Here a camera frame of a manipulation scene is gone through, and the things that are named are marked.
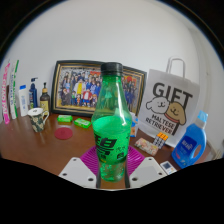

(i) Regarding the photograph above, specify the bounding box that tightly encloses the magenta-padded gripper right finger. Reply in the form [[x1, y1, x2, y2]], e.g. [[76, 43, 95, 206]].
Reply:
[[125, 145, 168, 190]]

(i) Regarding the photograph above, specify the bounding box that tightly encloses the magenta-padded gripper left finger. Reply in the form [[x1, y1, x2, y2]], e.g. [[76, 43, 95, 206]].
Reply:
[[58, 145, 102, 190]]

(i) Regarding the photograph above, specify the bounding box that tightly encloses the green plastic drink bottle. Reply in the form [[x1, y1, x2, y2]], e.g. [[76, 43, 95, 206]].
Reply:
[[90, 62, 133, 183]]

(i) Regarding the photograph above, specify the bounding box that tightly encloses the white remote control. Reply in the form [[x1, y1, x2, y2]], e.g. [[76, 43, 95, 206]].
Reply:
[[159, 160, 178, 176]]

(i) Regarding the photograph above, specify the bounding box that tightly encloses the small floral pouch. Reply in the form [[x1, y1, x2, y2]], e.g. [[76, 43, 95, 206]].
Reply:
[[134, 137, 160, 157]]

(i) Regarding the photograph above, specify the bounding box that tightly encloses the puzzle cube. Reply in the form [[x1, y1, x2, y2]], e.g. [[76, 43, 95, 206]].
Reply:
[[152, 131, 170, 150]]

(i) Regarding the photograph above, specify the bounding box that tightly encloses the flat round red coaster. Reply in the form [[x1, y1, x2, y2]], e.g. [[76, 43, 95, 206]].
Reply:
[[54, 126, 74, 141]]

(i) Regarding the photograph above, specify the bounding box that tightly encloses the blue detergent bottle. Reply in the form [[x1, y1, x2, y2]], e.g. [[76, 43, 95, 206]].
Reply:
[[171, 110, 209, 170]]

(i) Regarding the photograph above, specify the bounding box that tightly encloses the patterned ceramic mug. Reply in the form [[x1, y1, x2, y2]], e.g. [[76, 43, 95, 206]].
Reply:
[[27, 107, 50, 133]]

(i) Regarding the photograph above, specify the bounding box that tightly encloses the white printed paper bag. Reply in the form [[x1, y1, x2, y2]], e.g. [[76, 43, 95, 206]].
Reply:
[[137, 56, 201, 148]]

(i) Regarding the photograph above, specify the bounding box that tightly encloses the brown pump bottle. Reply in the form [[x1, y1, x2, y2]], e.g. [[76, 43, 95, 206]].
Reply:
[[39, 82, 51, 114]]

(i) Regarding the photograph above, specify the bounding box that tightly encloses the framed group picture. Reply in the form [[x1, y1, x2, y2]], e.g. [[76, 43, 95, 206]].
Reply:
[[50, 59, 148, 118]]

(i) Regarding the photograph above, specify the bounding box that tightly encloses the dark blue pump bottle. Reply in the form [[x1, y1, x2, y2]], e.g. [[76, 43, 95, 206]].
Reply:
[[28, 77, 40, 110]]

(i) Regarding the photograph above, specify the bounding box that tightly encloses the white bottle with blue cap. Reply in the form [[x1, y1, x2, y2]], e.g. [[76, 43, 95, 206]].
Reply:
[[18, 84, 30, 118]]

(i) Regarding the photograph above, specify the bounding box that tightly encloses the green and white long tube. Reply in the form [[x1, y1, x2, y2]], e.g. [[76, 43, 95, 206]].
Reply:
[[8, 59, 20, 120]]

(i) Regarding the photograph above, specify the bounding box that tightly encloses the pink and white long tube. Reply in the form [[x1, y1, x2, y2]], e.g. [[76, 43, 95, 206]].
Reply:
[[1, 61, 12, 125]]

